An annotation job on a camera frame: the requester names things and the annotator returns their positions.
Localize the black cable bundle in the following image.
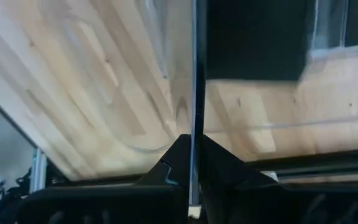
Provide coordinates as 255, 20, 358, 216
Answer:
0, 167, 32, 224

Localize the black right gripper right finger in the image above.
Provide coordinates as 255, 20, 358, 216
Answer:
201, 133, 280, 190

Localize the aluminium frame post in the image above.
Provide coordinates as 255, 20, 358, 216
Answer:
29, 147, 48, 193

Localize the black table edge rail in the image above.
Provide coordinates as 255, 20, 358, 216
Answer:
243, 147, 358, 188

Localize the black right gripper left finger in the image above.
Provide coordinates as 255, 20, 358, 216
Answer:
134, 133, 193, 188

